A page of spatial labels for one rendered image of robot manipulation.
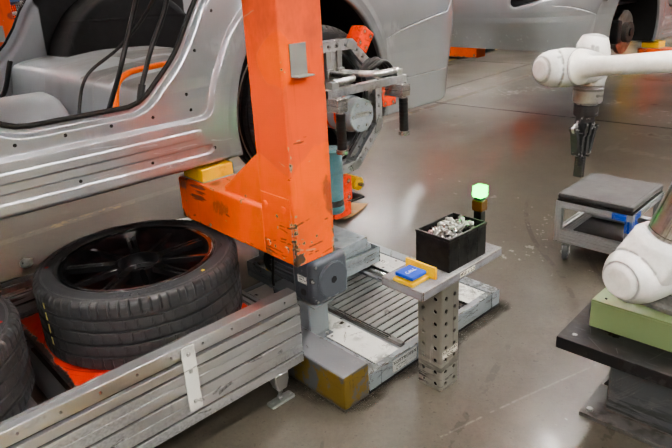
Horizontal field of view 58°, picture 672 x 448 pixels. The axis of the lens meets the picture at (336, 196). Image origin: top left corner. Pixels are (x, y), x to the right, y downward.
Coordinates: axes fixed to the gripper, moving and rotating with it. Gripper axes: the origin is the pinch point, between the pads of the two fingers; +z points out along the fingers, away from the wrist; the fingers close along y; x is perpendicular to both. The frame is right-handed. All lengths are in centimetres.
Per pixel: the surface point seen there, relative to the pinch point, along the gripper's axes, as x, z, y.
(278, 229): 43, 15, -88
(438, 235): 20, 21, -42
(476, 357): 20, 74, -19
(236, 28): 90, -43, -75
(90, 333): 61, 41, -142
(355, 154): 92, 11, -21
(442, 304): 14, 42, -45
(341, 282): 55, 47, -55
